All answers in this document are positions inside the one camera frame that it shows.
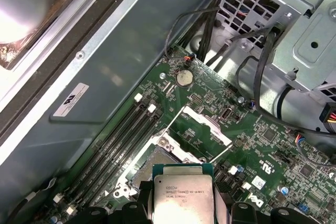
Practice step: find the internal USB port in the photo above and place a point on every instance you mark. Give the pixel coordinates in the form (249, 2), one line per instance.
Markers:
(227, 115)

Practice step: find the silver CPU green edge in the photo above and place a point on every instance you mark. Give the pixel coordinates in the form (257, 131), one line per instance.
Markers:
(181, 195)

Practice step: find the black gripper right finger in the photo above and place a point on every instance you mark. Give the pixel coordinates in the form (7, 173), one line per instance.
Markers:
(221, 205)

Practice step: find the white label sticker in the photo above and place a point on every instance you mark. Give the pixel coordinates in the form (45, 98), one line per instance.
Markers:
(71, 99)

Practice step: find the CPU socket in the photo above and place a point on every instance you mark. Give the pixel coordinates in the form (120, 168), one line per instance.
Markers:
(149, 161)

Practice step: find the black PC case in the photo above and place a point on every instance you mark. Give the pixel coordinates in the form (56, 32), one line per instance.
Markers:
(118, 37)

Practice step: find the round coin cell battery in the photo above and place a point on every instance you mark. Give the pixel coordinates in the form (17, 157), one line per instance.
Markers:
(184, 77)

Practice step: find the metal socket cover frame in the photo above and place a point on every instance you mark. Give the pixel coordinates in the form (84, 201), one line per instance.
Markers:
(210, 127)

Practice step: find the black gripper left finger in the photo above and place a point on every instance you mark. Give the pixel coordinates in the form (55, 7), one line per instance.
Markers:
(145, 203)

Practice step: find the green motherboard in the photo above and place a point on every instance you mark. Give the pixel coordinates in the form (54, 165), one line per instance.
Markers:
(262, 155)

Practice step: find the silver metal drive cage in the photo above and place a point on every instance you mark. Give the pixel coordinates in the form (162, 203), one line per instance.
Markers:
(302, 51)

